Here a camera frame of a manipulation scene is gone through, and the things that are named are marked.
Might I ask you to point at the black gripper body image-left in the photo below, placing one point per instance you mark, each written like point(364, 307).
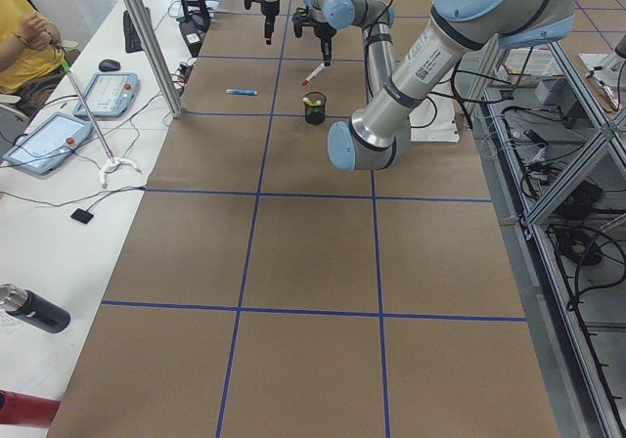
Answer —
point(268, 9)

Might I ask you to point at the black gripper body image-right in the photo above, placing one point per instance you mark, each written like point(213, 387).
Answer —
point(324, 31)

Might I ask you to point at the red capped white marker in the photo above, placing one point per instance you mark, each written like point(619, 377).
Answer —
point(319, 68)

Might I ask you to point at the blue marker pen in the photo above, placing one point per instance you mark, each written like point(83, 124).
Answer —
point(241, 92)

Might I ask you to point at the grey robot arm image-right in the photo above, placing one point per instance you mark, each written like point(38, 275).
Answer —
point(377, 136)

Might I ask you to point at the black mesh pen cup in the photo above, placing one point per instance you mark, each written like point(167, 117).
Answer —
point(314, 108)

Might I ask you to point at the black monitor stand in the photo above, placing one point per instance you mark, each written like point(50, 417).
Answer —
point(193, 25)

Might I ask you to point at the black keyboard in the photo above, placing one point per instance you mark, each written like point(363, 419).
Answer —
point(132, 40)

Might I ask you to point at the black computer mouse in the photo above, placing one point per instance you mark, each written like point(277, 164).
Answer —
point(109, 65)

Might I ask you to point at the teach pendant tablet far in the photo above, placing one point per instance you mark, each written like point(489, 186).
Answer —
point(110, 94)

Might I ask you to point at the teach pendant tablet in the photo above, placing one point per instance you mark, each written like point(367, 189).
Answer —
point(46, 147)
point(110, 94)

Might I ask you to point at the metal rod white stand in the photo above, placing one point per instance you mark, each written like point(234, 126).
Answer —
point(113, 162)

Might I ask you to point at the person in yellow shirt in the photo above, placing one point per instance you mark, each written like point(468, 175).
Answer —
point(31, 55)

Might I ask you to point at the teach pendant tablet near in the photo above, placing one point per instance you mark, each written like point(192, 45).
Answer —
point(46, 147)

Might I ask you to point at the small black square pad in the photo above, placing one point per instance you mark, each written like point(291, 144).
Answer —
point(82, 216)

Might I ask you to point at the black insulated bottle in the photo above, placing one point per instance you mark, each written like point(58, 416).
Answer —
point(33, 309)

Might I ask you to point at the red object at edge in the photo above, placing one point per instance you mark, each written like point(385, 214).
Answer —
point(26, 410)

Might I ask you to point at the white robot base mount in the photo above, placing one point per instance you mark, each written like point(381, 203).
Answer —
point(433, 121)

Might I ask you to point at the aluminium frame post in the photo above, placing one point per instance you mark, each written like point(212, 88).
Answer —
point(139, 15)

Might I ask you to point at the aluminium frame rack right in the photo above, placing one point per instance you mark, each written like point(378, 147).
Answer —
point(554, 148)

